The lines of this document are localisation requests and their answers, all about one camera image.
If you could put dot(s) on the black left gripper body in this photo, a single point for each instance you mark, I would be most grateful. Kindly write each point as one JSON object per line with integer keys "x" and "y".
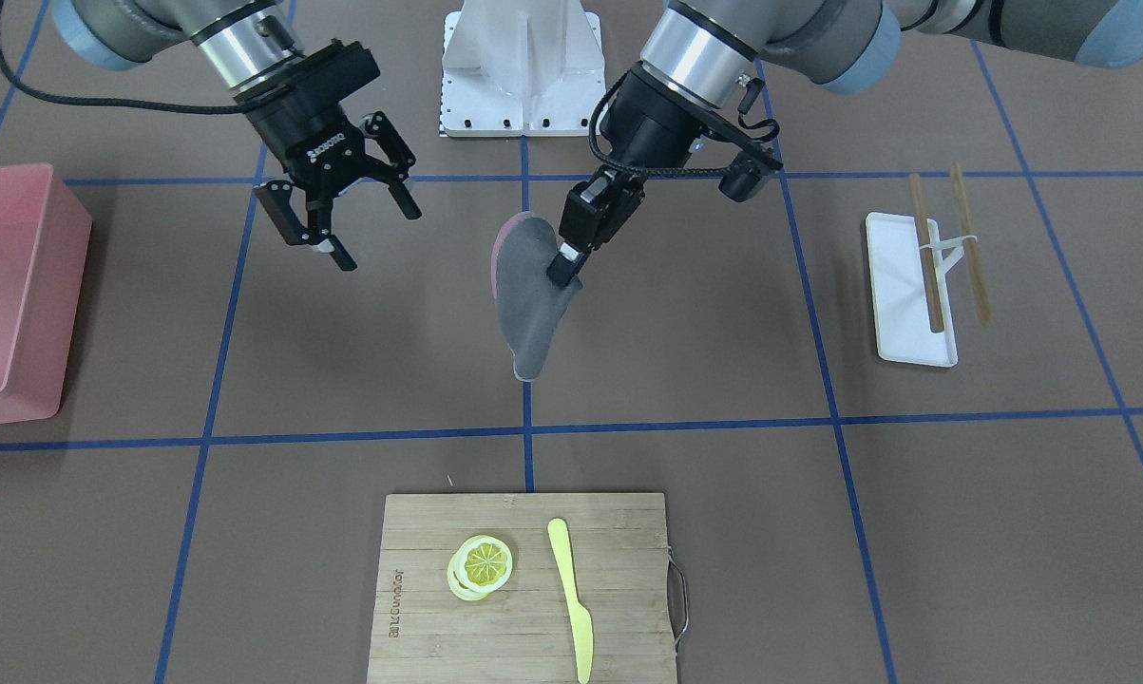
{"x": 649, "y": 125}

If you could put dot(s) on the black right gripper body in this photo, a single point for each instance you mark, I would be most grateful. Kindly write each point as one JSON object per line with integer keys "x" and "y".
{"x": 297, "y": 125}

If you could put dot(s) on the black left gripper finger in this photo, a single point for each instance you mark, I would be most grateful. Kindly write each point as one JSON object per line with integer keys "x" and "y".
{"x": 594, "y": 210}
{"x": 567, "y": 261}

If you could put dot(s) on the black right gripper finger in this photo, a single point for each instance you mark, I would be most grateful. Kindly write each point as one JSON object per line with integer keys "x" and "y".
{"x": 315, "y": 231}
{"x": 394, "y": 170}

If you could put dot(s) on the grey wiping cloth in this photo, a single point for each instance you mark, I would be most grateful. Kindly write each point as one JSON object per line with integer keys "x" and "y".
{"x": 529, "y": 305}

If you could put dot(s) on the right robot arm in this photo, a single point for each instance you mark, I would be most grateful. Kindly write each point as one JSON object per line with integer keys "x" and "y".
{"x": 243, "y": 41}

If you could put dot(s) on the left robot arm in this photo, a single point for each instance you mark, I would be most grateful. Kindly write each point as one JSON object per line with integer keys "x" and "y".
{"x": 700, "y": 48}

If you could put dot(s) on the pink plastic bin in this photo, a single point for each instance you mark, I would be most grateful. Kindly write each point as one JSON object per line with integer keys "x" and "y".
{"x": 44, "y": 236}

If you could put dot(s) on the yellow lemon slice toy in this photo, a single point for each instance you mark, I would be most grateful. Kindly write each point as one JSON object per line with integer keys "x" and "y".
{"x": 479, "y": 567}

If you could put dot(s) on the white rectangular tray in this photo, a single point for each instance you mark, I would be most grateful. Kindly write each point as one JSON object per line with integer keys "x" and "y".
{"x": 899, "y": 297}

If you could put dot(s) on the wooden chopstick inner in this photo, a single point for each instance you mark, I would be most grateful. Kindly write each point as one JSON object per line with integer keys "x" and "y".
{"x": 928, "y": 263}

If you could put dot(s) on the wooden chopstick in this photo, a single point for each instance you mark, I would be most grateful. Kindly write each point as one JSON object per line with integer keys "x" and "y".
{"x": 971, "y": 246}
{"x": 928, "y": 263}

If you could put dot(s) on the wooden chopstick outer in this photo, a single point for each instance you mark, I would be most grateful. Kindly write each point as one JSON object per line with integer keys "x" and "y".
{"x": 971, "y": 246}

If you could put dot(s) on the yellow plastic knife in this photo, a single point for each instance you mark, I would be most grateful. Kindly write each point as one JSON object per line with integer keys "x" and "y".
{"x": 581, "y": 622}

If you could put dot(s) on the bamboo cutting board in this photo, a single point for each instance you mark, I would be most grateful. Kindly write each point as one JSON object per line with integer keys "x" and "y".
{"x": 521, "y": 633}

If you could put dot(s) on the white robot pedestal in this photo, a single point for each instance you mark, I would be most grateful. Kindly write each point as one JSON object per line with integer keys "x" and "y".
{"x": 520, "y": 68}

